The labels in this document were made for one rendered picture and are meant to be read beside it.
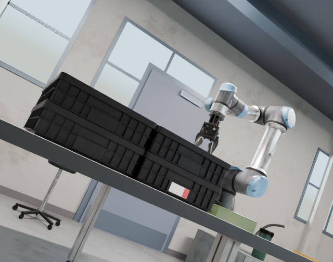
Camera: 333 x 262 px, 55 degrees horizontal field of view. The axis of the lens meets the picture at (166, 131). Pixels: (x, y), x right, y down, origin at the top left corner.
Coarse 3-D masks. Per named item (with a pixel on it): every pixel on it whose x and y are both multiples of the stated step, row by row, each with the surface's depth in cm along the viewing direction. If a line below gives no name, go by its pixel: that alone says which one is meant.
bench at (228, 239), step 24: (0, 120) 70; (24, 144) 72; (48, 144) 74; (72, 168) 77; (96, 168) 79; (144, 192) 85; (96, 216) 229; (192, 216) 91; (216, 240) 106; (240, 240) 98; (264, 240) 102
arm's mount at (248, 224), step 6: (216, 210) 155; (222, 210) 156; (228, 210) 157; (216, 216) 154; (222, 216) 156; (228, 216) 157; (234, 216) 159; (240, 216) 160; (234, 222) 159; (240, 222) 160; (246, 222) 162; (252, 222) 164; (246, 228) 162; (252, 228) 164
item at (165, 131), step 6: (162, 132) 124; (168, 132) 125; (174, 138) 126; (180, 138) 127; (186, 144) 129; (192, 144) 130; (198, 150) 131; (204, 150) 133; (204, 156) 133; (210, 156) 134; (216, 162) 136; (222, 162) 137; (228, 168) 138
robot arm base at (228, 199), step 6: (222, 192) 169; (228, 192) 169; (216, 198) 169; (222, 198) 168; (228, 198) 168; (234, 198) 172; (216, 204) 167; (222, 204) 166; (228, 204) 167; (234, 204) 172
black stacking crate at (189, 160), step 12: (156, 132) 125; (156, 144) 124; (168, 144) 126; (180, 144) 128; (168, 156) 127; (180, 156) 128; (192, 156) 131; (192, 168) 131; (204, 168) 134; (216, 168) 136; (216, 180) 137
